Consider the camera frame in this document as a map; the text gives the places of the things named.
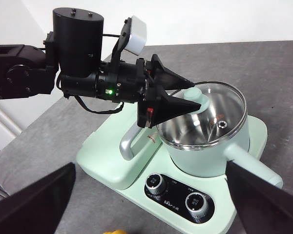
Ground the silver griddle cover handle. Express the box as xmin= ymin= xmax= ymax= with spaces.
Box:
xmin=119 ymin=126 xmax=143 ymax=161

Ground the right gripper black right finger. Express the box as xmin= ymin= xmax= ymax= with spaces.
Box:
xmin=225 ymin=160 xmax=293 ymax=234

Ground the mint green griddle cover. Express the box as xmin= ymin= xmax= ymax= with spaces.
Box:
xmin=76 ymin=114 xmax=163 ymax=191

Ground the pale grey left wrist camera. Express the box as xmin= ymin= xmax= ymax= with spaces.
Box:
xmin=124 ymin=15 xmax=147 ymax=56

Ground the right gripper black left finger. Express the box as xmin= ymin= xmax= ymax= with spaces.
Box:
xmin=0 ymin=162 xmax=77 ymax=234

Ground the silver control knob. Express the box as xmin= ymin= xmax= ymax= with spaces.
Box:
xmin=185 ymin=192 xmax=209 ymax=218
xmin=145 ymin=174 xmax=168 ymax=196

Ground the mint green handled pot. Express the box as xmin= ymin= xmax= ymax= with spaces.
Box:
xmin=157 ymin=114 xmax=284 ymax=190

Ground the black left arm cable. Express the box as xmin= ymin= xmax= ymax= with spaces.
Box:
xmin=73 ymin=94 xmax=124 ymax=115

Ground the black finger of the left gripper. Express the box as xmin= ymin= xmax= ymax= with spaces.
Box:
xmin=147 ymin=54 xmax=195 ymax=91
xmin=146 ymin=89 xmax=201 ymax=129

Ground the mint green breakfast machine base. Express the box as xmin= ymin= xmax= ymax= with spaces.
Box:
xmin=76 ymin=114 xmax=270 ymax=234

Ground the glass lid with green knob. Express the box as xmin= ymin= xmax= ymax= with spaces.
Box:
xmin=157 ymin=81 xmax=248 ymax=149

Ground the black control panel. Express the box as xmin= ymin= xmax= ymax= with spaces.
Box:
xmin=143 ymin=172 xmax=216 ymax=224

